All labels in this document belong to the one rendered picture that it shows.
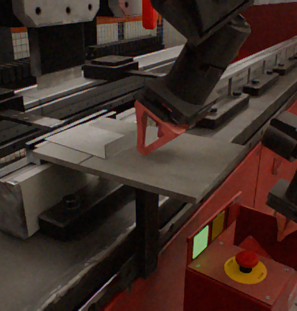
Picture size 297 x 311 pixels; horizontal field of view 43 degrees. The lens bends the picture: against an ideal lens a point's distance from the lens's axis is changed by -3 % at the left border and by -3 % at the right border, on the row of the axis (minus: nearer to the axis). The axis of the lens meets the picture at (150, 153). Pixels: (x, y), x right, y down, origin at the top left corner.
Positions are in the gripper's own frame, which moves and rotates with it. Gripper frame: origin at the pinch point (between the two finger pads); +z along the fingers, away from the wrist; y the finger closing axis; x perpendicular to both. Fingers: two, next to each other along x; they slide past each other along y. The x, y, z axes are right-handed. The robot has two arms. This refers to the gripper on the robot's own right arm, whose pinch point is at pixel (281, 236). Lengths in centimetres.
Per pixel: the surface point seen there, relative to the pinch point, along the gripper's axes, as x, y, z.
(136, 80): -32, 62, 1
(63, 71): 20.9, 38.1, -20.7
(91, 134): 20.6, 30.6, -12.9
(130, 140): 20.7, 22.9, -15.9
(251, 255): 9.5, 1.9, -0.4
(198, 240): 12.4, 10.7, 0.7
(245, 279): 12.2, 0.6, 2.2
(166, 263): 11.2, 15.5, 11.7
